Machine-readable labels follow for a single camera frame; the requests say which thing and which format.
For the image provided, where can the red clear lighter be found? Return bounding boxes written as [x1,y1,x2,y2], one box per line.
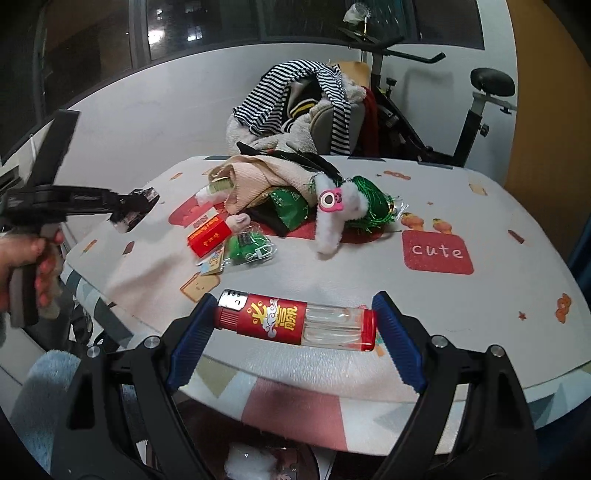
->
[214,290,378,352]

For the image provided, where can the red small box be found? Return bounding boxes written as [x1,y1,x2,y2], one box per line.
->
[187,215,232,258]

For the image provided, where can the green plush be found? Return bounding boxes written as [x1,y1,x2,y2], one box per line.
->
[226,231,276,265]

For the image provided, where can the pink white plush keychain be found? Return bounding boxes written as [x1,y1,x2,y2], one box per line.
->
[224,213,252,233]

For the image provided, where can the green tinsel tassel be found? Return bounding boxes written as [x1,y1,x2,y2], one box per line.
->
[345,175,409,232]

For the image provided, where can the white green paper cup stack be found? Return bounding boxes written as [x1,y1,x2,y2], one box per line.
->
[194,177,235,206]

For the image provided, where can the white fluff pink bear charm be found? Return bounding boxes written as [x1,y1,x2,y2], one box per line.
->
[314,173,369,256]

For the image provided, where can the green snack bag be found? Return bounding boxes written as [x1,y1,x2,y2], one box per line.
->
[269,187,310,232]

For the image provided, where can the beige knit cloth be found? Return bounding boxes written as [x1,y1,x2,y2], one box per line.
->
[208,155,317,215]

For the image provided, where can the white cotton wad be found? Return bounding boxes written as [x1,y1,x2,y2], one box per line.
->
[224,443,277,480]

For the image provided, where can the brown round trash bin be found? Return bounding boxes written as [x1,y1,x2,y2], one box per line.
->
[177,400,320,479]

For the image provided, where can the printed table mat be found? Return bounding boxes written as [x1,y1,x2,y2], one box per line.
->
[63,157,590,455]

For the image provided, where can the black exercise bike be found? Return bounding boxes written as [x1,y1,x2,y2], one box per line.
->
[342,29,517,179]

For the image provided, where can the striped shirt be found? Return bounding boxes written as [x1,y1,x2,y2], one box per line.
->
[226,59,366,155]

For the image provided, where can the chair with clothes pile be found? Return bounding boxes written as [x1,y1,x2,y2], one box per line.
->
[226,59,380,157]

